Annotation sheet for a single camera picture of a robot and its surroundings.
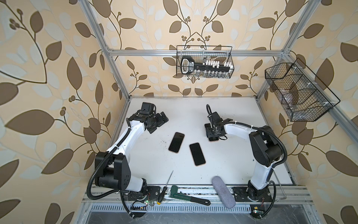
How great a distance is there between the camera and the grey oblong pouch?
0.71 metres

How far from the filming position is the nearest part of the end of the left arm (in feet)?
2.01

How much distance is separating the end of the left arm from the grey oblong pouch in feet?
1.47
